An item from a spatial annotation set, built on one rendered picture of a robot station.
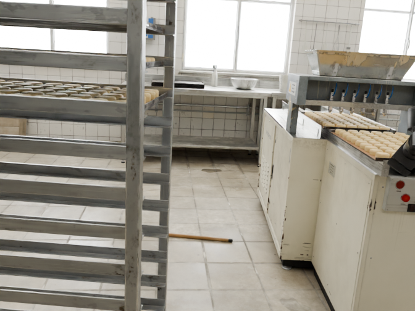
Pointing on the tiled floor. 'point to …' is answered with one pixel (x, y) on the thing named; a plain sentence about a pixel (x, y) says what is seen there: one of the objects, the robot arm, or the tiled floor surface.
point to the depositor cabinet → (290, 187)
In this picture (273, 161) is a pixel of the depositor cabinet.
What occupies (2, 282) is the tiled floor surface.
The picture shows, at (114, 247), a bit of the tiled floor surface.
